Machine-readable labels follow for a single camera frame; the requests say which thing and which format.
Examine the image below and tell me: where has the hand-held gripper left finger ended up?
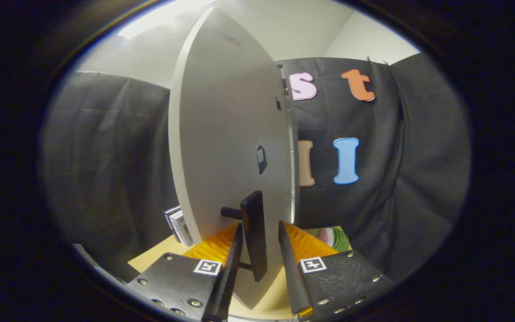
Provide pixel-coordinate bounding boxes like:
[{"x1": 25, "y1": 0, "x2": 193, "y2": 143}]
[{"x1": 126, "y1": 222, "x2": 244, "y2": 322}]

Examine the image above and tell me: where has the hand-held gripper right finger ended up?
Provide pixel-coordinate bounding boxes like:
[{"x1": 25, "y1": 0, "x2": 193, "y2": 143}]
[{"x1": 279, "y1": 220, "x2": 394, "y2": 317}]

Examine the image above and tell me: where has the black door handle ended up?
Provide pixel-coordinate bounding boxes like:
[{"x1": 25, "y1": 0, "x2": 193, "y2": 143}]
[{"x1": 221, "y1": 191, "x2": 268, "y2": 282}]

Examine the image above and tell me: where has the grey shoe cabinet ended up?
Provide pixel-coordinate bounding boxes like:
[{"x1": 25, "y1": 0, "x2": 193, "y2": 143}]
[{"x1": 277, "y1": 63, "x2": 301, "y2": 226}]

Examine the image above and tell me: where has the white shoe cabinet door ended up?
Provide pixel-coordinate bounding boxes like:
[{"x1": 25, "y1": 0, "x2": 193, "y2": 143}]
[{"x1": 168, "y1": 7, "x2": 300, "y2": 310}]

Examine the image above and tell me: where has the watermelon pattern item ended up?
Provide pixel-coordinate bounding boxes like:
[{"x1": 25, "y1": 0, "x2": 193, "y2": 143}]
[{"x1": 317, "y1": 226, "x2": 351, "y2": 254}]

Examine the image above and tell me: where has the grey cover book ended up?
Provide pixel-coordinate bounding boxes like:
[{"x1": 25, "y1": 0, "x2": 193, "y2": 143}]
[{"x1": 170, "y1": 210, "x2": 194, "y2": 247}]

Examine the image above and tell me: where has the black backdrop cloth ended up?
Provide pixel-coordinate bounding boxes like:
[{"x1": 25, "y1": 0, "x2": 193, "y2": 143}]
[{"x1": 38, "y1": 53, "x2": 472, "y2": 282}]

